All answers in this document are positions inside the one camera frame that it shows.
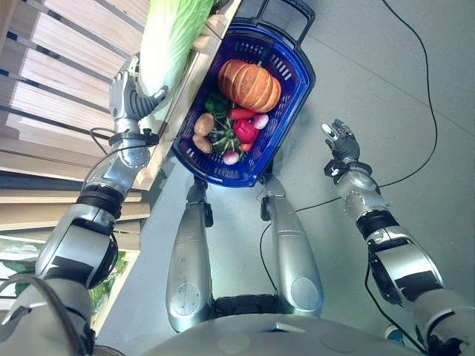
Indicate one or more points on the silver robot leg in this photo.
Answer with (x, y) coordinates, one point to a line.
(293, 252)
(189, 259)

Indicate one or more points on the red bell pepper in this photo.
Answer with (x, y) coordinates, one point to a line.
(245, 130)

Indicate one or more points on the pink white radish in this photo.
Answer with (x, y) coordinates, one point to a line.
(231, 158)
(260, 121)

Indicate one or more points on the brown potato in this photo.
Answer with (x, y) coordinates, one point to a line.
(202, 144)
(205, 124)

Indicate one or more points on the left silver robot leg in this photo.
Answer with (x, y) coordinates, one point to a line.
(189, 259)

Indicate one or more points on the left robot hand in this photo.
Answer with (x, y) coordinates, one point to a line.
(122, 97)

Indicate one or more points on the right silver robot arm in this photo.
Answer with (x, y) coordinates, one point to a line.
(393, 244)

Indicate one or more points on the green bell pepper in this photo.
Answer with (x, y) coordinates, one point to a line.
(216, 104)

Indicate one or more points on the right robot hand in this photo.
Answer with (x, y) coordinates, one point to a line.
(343, 144)

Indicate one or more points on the blue plastic shopping basket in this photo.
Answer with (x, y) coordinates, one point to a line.
(245, 111)

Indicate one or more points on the dark green striped squash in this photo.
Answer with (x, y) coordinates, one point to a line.
(224, 138)

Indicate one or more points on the red carrot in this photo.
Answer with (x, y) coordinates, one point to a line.
(241, 113)

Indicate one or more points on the wooden slatted produce shelf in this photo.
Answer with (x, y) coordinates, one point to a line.
(74, 92)

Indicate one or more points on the orange pumpkin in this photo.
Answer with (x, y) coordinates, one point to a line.
(249, 86)

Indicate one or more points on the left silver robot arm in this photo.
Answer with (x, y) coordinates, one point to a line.
(85, 219)

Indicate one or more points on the right silver robot leg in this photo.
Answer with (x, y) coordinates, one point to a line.
(293, 252)

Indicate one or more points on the silver robot torso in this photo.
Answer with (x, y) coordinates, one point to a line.
(259, 333)

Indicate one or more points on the green napa cabbage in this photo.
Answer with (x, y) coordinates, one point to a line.
(170, 44)

